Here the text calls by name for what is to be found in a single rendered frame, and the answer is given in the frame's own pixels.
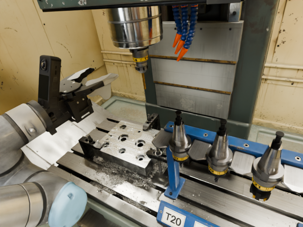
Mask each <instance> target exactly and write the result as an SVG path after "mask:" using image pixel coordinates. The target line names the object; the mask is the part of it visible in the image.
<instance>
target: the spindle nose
mask: <svg viewBox="0 0 303 227"><path fill-rule="evenodd" d="M161 12H162V11H161V6H150V7H133V8H116V9H105V14H106V19H107V23H108V27H109V31H110V37H111V40H112V42H113V45H114V46H115V47H117V48H120V49H137V48H143V47H147V46H151V45H154V44H156V43H158V42H160V41H161V40H162V39H163V23H162V14H161Z"/></svg>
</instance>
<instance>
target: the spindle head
mask: <svg viewBox="0 0 303 227"><path fill-rule="evenodd" d="M37 2H38V5H39V7H40V9H42V11H43V12H57V11H74V10H91V9H116V8H133V7H150V6H167V5H191V4H206V3H207V0H37Z"/></svg>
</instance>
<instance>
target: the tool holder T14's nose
mask: <svg viewBox="0 0 303 227"><path fill-rule="evenodd" d="M135 68H136V70H137V71H138V72H139V73H145V72H146V70H147V69H148V64H147V61H145V62H140V63H136V67H135Z"/></svg>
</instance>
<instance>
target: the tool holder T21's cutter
mask: <svg viewBox="0 0 303 227"><path fill-rule="evenodd" d="M250 193H252V194H253V196H252V197H253V198H254V199H256V200H258V201H259V199H262V200H263V201H264V202H265V201H267V200H268V199H269V197H270V195H271V191H261V190H259V189H257V188H256V187H255V186H254V184H253V183H252V184H251V186H250Z"/></svg>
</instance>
